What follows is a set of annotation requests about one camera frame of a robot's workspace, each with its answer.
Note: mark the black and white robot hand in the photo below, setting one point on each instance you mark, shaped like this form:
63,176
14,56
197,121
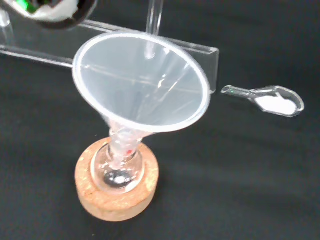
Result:
53,11

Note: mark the small round-bottom glass flask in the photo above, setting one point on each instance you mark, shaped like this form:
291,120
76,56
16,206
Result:
120,178

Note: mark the clear acrylic funnel stand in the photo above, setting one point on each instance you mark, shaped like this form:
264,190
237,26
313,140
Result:
200,51

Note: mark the black bench cloth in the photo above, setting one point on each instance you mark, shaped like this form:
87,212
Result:
245,175

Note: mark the translucent plastic funnel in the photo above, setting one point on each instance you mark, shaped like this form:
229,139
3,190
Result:
140,82

